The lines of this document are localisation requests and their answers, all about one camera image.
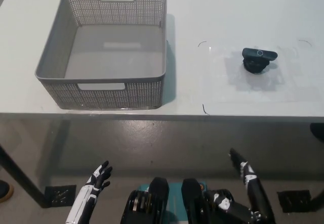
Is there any black webcam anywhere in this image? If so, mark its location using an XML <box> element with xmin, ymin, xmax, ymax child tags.
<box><xmin>241</xmin><ymin>48</ymin><xmax>278</xmax><ymax>75</ymax></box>

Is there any grey perforated plastic basket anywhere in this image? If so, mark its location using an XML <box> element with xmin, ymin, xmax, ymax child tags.
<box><xmin>34</xmin><ymin>0</ymin><xmax>168</xmax><ymax>110</ymax></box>

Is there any black floor patch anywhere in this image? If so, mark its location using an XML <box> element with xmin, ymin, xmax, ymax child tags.
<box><xmin>45</xmin><ymin>184</ymin><xmax>77</xmax><ymax>208</ymax></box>
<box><xmin>276</xmin><ymin>189</ymin><xmax>313</xmax><ymax>213</ymax></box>

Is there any dark shoe with brown sole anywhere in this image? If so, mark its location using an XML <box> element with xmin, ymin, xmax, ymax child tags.
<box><xmin>0</xmin><ymin>180</ymin><xmax>15</xmax><ymax>201</ymax></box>

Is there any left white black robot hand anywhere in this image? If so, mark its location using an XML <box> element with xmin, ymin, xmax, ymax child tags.
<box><xmin>65</xmin><ymin>160</ymin><xmax>113</xmax><ymax>224</ymax></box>

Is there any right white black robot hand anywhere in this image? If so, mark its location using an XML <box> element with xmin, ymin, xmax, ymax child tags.
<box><xmin>211</xmin><ymin>148</ymin><xmax>276</xmax><ymax>224</ymax></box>

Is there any black teal robot body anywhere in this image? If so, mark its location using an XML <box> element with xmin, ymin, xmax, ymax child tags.
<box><xmin>120</xmin><ymin>177</ymin><xmax>250</xmax><ymax>224</ymax></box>

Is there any dark rounded object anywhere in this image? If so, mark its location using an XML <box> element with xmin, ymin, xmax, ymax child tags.
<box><xmin>309</xmin><ymin>122</ymin><xmax>324</xmax><ymax>144</ymax></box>

